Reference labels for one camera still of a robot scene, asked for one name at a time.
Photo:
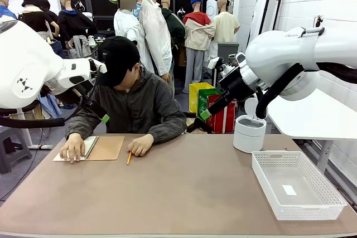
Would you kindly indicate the red recycling bag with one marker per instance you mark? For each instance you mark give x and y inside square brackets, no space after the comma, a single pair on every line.
[223,123]

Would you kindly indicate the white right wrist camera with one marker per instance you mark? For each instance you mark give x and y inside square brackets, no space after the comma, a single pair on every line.
[216,63]

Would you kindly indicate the grey cabinet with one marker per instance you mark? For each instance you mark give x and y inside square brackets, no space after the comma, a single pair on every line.
[227,49]

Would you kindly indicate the tall mannequin in white shirt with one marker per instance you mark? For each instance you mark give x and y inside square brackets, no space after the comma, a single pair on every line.
[154,34]

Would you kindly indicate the mannequin in red beige jacket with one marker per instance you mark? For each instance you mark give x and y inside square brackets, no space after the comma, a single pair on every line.
[196,34]

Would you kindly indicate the white oval torso form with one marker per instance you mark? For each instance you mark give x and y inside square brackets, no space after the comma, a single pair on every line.
[211,9]

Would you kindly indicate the blue cloth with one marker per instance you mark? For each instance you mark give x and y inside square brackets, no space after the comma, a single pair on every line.
[51,107]

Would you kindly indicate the background person in black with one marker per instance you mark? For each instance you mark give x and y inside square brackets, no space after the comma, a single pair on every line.
[50,16]

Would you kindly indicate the mannequin in blue shirt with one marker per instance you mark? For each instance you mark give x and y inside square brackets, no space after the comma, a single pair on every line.
[5,10]

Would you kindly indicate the spiral notebook with brown cover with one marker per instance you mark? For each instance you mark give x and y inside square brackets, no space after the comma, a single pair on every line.
[107,148]

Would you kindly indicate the white lidded trash can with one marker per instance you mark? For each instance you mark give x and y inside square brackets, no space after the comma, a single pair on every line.
[248,137]

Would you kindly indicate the mannequin in black top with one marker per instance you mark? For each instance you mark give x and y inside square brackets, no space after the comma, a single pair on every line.
[30,20]

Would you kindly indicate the white desk leg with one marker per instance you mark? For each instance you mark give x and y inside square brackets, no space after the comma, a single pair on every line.
[25,137]

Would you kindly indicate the grey plastic stool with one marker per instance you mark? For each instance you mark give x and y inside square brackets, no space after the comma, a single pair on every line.
[11,148]

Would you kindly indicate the steel pan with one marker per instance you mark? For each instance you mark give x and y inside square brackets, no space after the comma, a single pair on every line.
[232,58]

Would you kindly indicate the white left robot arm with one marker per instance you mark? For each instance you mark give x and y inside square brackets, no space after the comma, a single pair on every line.
[28,62]

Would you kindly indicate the white label in basket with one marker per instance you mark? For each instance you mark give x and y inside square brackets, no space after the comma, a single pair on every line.
[289,190]

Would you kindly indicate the mannequin in black sweater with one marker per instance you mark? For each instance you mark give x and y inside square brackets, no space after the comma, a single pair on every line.
[71,24]

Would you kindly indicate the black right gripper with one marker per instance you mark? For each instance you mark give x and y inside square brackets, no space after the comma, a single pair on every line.
[237,86]

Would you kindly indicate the mannequin in cream shirt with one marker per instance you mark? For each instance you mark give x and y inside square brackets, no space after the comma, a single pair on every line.
[226,29]

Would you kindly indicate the orange pencil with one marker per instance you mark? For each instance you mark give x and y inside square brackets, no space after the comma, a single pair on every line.
[129,158]

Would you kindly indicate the mannequin in dark green jacket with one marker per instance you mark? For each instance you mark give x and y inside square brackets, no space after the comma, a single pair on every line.
[175,29]

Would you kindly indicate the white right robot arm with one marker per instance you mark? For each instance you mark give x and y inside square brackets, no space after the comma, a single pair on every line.
[279,57]

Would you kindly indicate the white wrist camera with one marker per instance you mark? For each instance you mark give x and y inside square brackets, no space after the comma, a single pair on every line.
[100,66]
[216,63]

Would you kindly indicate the mannequin in white blouse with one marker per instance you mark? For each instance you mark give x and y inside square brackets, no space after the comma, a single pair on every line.
[127,26]

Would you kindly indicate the green recycling bag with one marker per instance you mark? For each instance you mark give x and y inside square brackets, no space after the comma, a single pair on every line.
[203,100]

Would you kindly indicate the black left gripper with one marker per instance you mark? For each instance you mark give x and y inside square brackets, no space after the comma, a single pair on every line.
[86,91]

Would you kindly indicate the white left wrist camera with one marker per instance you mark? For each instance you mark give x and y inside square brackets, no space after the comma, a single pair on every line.
[100,66]

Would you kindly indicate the black baseball cap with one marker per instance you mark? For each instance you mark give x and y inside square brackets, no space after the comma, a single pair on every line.
[118,58]

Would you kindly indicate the white perforated plastic basket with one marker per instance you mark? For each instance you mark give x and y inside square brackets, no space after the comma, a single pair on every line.
[295,210]

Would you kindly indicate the person's left hand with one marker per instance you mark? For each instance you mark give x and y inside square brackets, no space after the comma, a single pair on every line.
[140,146]

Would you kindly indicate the person's grey jacket torso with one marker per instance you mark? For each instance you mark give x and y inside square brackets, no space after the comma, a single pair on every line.
[142,107]

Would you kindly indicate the yellow recycling bag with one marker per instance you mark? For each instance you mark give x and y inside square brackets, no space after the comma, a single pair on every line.
[195,98]

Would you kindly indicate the person's right forearm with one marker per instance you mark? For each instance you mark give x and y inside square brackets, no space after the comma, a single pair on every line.
[79,125]

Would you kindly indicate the person's right hand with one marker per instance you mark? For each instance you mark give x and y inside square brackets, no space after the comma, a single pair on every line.
[74,147]

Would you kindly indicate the person's left forearm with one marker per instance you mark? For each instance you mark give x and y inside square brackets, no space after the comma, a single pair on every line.
[167,130]

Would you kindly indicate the large white table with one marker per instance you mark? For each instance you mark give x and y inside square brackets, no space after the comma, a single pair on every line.
[320,121]

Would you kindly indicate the black stand base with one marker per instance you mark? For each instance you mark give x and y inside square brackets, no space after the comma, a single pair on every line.
[199,126]

